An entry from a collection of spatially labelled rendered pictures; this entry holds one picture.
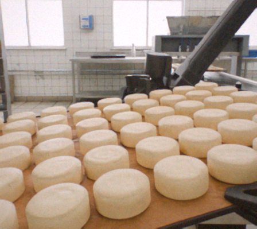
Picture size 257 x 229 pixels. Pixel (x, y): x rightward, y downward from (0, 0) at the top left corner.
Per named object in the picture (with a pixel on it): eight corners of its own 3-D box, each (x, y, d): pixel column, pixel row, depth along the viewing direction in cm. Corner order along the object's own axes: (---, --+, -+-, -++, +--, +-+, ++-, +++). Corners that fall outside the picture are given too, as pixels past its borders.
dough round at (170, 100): (180, 111, 47) (179, 101, 47) (156, 109, 50) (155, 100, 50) (190, 104, 51) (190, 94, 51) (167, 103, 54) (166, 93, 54)
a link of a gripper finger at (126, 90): (105, 92, 58) (125, 85, 66) (108, 123, 60) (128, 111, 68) (132, 93, 55) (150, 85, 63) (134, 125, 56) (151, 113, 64)
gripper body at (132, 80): (123, 76, 64) (136, 72, 71) (126, 115, 67) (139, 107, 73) (146, 76, 61) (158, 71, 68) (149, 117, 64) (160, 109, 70)
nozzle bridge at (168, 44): (150, 74, 236) (151, 36, 229) (230, 74, 235) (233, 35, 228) (154, 78, 203) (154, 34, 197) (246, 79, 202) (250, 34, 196)
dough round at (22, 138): (12, 159, 34) (9, 146, 34) (-13, 156, 37) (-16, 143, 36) (40, 144, 39) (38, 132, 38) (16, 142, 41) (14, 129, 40)
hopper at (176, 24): (160, 35, 227) (161, 19, 224) (225, 35, 226) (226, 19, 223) (164, 34, 199) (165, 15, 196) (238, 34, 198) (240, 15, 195)
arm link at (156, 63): (187, 100, 70) (176, 91, 79) (195, 58, 67) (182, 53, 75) (145, 99, 68) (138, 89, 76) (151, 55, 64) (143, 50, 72)
